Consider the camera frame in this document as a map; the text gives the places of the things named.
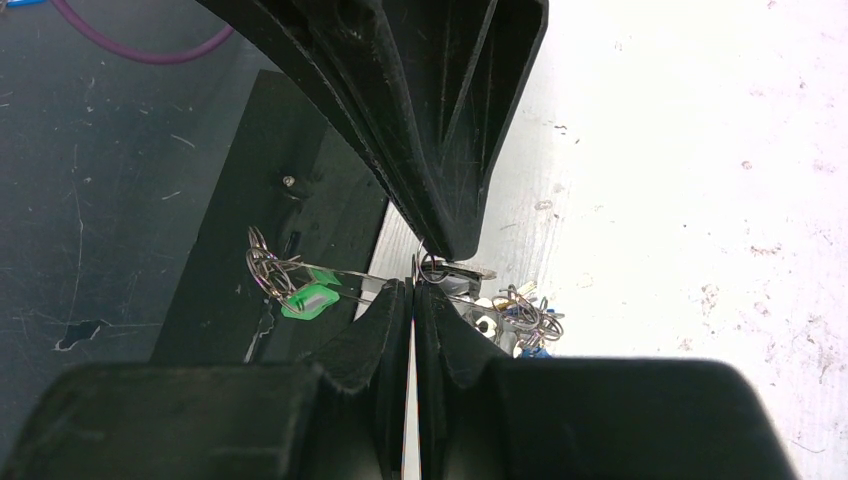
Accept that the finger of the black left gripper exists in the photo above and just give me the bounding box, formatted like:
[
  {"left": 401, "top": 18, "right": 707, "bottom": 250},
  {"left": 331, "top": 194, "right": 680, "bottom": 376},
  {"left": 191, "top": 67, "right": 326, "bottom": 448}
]
[{"left": 206, "top": 0, "right": 549, "bottom": 260}]

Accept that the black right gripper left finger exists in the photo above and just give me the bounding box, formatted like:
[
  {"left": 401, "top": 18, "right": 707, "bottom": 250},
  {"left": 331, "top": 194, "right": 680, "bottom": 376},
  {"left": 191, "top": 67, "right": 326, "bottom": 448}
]
[{"left": 1, "top": 280, "right": 411, "bottom": 479}]

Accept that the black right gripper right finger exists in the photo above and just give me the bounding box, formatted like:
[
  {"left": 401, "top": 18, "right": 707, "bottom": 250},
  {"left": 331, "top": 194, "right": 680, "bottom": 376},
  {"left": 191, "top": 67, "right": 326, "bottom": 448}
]
[{"left": 413, "top": 285, "right": 795, "bottom": 479}]

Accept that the large steel carabiner keyring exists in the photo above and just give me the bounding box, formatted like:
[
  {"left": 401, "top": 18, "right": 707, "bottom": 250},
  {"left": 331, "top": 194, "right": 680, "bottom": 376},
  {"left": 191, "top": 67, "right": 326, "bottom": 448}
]
[{"left": 245, "top": 225, "right": 568, "bottom": 359}]

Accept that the blue key tag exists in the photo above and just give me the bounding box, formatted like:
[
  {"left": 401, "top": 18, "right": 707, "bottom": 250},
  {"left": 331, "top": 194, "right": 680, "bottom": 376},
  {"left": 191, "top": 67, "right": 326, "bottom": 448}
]
[{"left": 520, "top": 346, "right": 551, "bottom": 358}]

